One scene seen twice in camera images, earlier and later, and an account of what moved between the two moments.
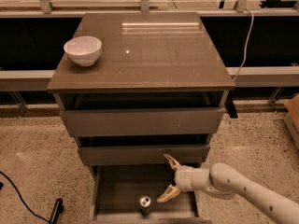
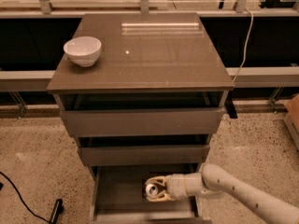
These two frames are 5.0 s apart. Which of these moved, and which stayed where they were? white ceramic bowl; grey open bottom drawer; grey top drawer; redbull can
Moved: redbull can
Stayed: white ceramic bowl; grey open bottom drawer; grey top drawer
